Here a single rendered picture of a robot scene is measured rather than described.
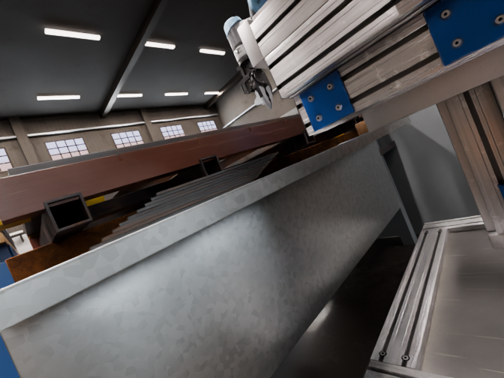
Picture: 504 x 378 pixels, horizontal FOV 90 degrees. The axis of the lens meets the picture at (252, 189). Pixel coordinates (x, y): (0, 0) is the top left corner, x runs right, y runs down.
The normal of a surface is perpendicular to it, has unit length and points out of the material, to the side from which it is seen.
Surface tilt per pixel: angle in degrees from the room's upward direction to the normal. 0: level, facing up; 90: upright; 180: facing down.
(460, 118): 90
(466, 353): 0
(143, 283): 90
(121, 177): 90
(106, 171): 90
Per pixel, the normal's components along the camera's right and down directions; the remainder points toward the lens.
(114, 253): 0.63, -0.25
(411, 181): -0.67, 0.30
